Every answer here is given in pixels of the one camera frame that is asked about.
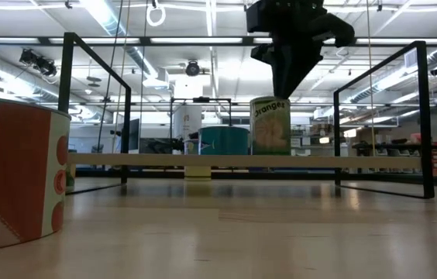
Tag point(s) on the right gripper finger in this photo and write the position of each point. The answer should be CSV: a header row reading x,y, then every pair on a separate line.
x,y
290,73

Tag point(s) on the green oranges can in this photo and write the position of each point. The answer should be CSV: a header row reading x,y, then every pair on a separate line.
x,y
270,131

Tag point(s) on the teal fish can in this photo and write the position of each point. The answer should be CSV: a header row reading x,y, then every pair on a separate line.
x,y
222,141

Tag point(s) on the red white tomato can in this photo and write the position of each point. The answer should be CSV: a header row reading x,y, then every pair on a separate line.
x,y
17,174

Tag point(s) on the white column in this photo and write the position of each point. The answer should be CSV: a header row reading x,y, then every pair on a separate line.
x,y
187,120

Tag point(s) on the pink container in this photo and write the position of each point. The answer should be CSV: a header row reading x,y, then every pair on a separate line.
x,y
416,138

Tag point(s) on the black overhead light bar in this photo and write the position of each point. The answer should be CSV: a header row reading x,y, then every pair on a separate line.
x,y
145,40

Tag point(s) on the dark chalkboard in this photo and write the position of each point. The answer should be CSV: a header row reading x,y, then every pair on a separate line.
x,y
152,145

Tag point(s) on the dark monitor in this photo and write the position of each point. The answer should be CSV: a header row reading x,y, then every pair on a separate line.
x,y
134,135

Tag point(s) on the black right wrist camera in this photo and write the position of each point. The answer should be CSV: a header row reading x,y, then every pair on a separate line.
x,y
257,16

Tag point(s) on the black background metal frame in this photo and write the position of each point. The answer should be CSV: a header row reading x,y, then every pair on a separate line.
x,y
201,99

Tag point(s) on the round black ceiling camera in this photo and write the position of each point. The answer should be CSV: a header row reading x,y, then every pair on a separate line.
x,y
192,68

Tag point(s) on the black frame wooden shelf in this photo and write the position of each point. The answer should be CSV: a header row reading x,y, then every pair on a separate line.
x,y
241,160

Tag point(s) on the black aluminium table frame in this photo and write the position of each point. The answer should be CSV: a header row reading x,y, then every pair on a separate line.
x,y
280,175

